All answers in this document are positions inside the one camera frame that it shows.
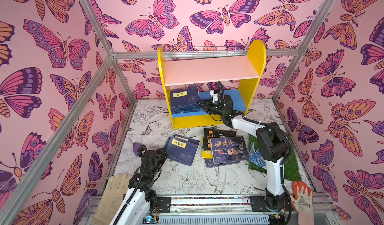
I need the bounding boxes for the black corrugated right cable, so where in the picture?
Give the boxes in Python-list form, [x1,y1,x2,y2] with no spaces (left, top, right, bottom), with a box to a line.
[217,81,293,166]

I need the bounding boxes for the black corrugated cable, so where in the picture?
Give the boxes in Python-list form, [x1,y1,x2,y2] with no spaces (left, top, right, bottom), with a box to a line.
[112,143,148,225]
[217,81,293,166]

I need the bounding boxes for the black book yellow title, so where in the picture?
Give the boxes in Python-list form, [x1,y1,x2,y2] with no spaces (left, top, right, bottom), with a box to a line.
[202,128,236,150]

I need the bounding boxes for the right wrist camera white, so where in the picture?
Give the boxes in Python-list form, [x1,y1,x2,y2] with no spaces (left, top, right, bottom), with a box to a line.
[210,90,220,104]

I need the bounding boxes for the yellow book under black book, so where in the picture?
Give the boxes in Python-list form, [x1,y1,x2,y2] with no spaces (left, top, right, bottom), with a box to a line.
[202,138,213,159]

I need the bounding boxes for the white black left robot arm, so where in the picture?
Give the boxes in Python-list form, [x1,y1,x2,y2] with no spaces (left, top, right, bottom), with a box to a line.
[110,145,168,225]

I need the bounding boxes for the blue book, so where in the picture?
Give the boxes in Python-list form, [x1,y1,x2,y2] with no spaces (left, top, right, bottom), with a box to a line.
[171,104,200,114]
[165,135,200,167]
[171,87,200,109]

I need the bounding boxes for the beige work glove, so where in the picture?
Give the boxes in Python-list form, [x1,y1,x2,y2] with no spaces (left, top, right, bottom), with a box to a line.
[91,173,132,225]

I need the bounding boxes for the green artificial grass mat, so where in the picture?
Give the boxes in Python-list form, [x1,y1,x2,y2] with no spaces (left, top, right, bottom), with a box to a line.
[248,135,302,182]

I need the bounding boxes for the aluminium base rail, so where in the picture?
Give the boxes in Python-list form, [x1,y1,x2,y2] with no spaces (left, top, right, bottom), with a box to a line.
[80,194,342,225]

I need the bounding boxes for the purple portrait cover book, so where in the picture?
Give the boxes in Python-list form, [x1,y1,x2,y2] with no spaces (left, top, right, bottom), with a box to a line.
[211,136,249,164]

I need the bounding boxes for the yellow bookshelf pink blue shelves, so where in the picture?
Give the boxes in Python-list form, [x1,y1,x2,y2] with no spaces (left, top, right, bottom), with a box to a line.
[157,40,267,134]

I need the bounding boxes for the purple egg-shaped sponge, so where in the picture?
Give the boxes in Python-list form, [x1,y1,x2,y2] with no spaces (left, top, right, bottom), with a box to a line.
[133,143,148,157]

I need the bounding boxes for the orange white work glove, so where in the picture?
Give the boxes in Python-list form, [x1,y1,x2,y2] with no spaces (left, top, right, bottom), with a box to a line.
[291,181,315,225]

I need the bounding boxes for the black corrugated left cable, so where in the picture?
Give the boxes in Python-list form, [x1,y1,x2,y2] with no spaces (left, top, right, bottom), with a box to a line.
[112,143,148,225]

